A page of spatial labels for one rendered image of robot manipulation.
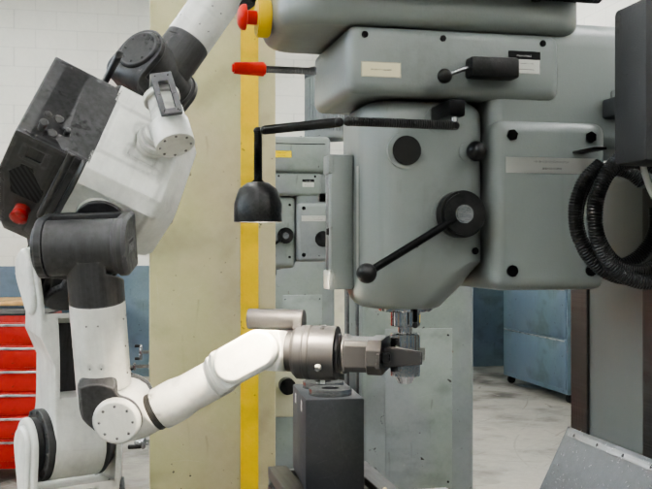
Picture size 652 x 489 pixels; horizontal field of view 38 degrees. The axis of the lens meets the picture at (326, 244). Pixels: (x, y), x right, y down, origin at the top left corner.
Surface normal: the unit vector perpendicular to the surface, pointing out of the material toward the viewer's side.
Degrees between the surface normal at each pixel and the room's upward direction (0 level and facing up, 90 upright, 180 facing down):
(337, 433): 90
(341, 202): 90
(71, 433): 81
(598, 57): 90
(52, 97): 58
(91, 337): 102
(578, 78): 90
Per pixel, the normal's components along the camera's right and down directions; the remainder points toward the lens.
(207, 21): 0.52, 0.04
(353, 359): -0.20, 0.00
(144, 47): -0.36, -0.48
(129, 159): 0.50, -0.53
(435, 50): 0.22, 0.00
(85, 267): 0.04, 0.20
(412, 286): 0.20, 0.46
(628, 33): -0.97, 0.00
